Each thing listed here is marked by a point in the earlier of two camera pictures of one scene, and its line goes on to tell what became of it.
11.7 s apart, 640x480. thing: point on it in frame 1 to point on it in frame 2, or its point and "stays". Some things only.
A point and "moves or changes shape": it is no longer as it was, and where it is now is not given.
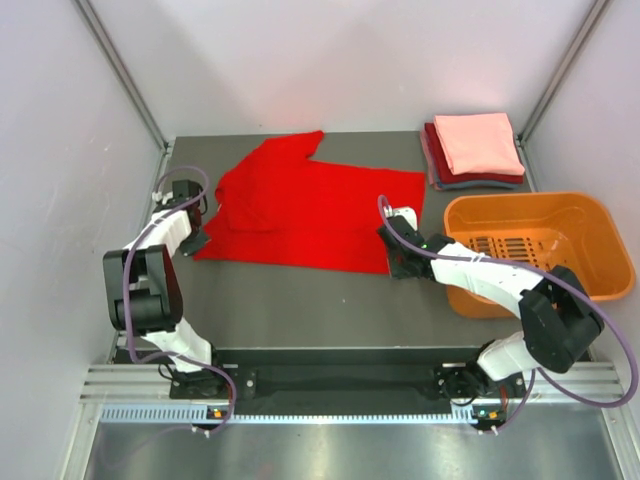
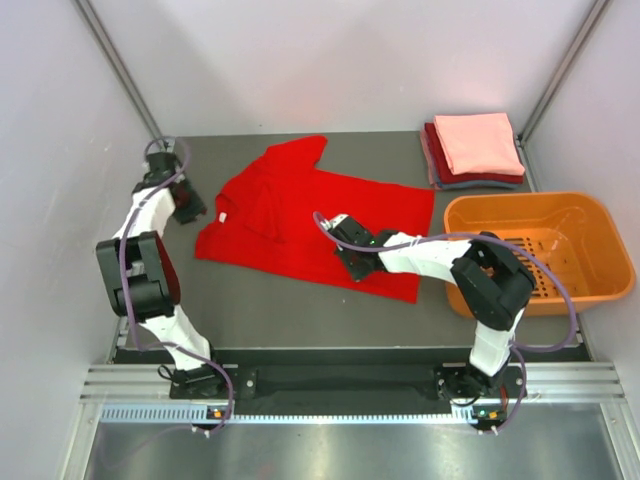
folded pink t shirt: [480, 144] stays
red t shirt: [278, 207] moves or changes shape
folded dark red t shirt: [445, 173] stays
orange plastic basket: [544, 230] stays
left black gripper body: [196, 242] to [190, 207]
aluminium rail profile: [568, 383] stays
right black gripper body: [397, 267] to [351, 258]
